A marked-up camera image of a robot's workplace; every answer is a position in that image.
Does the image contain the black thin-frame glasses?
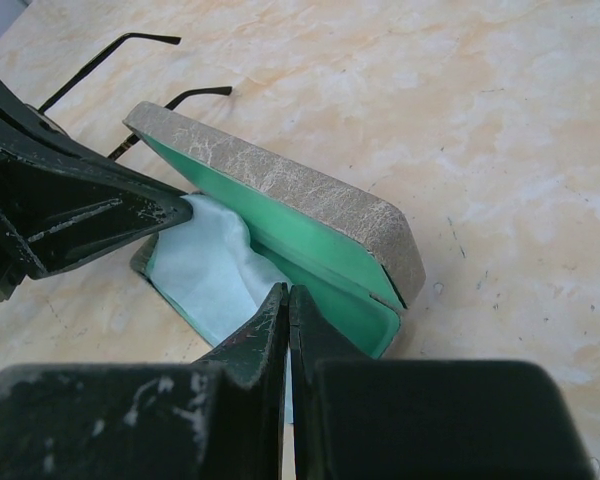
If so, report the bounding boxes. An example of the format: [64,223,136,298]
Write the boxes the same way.
[34,32,237,133]

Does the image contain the grey glasses case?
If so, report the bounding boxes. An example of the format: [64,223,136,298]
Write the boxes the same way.
[124,102,426,358]

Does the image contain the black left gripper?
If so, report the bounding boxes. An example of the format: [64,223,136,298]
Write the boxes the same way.
[0,80,193,302]

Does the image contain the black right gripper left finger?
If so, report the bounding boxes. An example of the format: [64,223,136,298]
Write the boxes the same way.
[0,284,288,479]

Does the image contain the blue cleaning cloth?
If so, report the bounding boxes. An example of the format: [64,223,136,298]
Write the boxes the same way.
[146,194,288,347]

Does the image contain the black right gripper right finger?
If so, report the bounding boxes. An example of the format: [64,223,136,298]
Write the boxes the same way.
[289,286,595,479]

